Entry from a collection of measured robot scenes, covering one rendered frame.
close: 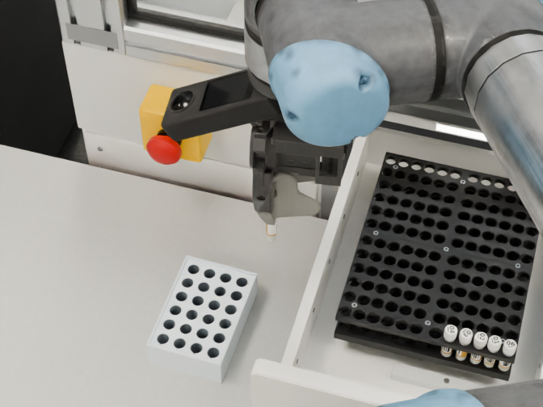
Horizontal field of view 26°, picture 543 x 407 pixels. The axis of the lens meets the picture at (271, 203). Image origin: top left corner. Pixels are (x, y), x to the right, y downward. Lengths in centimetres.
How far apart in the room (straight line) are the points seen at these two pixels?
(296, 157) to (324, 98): 25
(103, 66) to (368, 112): 60
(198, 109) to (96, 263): 41
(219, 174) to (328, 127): 63
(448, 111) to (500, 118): 49
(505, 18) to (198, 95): 31
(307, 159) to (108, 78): 40
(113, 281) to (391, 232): 34
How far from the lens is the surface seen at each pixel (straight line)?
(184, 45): 128
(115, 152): 147
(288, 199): 107
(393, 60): 81
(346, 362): 120
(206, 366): 126
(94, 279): 136
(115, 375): 129
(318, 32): 80
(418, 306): 117
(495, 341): 114
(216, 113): 100
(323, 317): 123
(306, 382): 108
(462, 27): 83
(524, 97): 76
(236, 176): 142
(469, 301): 118
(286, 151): 100
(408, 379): 119
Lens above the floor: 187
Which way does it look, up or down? 52 degrees down
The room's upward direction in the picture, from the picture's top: straight up
